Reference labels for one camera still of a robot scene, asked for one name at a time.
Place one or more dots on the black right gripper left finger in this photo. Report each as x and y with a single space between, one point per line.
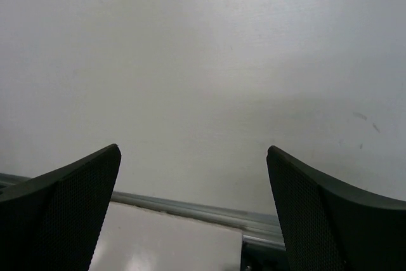
53 221

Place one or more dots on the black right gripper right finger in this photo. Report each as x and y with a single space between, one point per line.
328 224

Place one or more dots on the aluminium table edge rail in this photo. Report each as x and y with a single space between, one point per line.
258 228

